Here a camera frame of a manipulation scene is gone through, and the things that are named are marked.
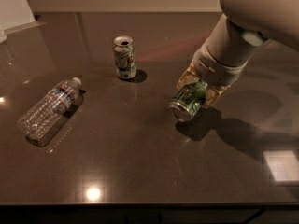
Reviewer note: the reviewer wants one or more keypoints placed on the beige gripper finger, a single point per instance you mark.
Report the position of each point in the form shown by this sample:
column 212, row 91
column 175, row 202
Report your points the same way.
column 213, row 93
column 189, row 76

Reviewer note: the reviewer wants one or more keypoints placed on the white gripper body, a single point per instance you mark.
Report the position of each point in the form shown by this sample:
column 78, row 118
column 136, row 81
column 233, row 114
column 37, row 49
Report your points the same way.
column 214, row 70

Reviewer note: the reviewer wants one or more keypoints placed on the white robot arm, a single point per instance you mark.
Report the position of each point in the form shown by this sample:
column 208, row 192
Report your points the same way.
column 245, row 27

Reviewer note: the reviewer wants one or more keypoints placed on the white and green soda can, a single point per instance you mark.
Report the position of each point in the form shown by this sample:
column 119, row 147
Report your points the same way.
column 124, row 57

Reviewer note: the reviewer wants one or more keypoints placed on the clear plastic water bottle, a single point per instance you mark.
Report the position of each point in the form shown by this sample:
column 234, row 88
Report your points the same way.
column 39, row 119

